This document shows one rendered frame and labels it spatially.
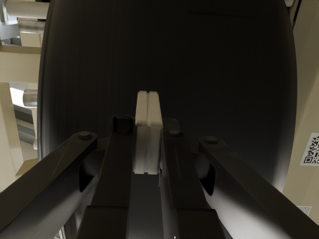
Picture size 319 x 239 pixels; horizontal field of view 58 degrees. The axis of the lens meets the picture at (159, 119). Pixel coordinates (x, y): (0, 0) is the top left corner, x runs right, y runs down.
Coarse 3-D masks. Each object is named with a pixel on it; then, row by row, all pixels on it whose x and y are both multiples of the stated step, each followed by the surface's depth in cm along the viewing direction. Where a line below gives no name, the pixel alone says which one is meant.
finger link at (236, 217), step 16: (208, 144) 14; (224, 144) 14; (208, 160) 13; (224, 160) 12; (240, 160) 13; (224, 176) 12; (240, 176) 11; (256, 176) 11; (208, 192) 14; (224, 192) 12; (240, 192) 11; (256, 192) 10; (272, 192) 10; (224, 208) 12; (240, 208) 11; (256, 208) 10; (272, 208) 9; (288, 208) 10; (224, 224) 12; (240, 224) 11; (256, 224) 10; (272, 224) 9; (288, 224) 9; (304, 224) 9
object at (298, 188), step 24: (312, 0) 50; (312, 24) 50; (312, 48) 49; (312, 72) 49; (312, 96) 50; (312, 120) 52; (312, 168) 57; (288, 192) 60; (312, 192) 60; (312, 216) 64
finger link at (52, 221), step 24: (72, 144) 13; (96, 144) 14; (48, 168) 11; (72, 168) 12; (24, 192) 9; (48, 192) 10; (72, 192) 12; (0, 216) 8; (24, 216) 9; (48, 216) 10
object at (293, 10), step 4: (284, 0) 79; (288, 0) 79; (292, 0) 79; (296, 0) 79; (288, 4) 80; (292, 4) 80; (296, 4) 79; (288, 8) 83; (292, 8) 80; (296, 8) 80; (292, 12) 80; (292, 16) 81; (292, 20) 81
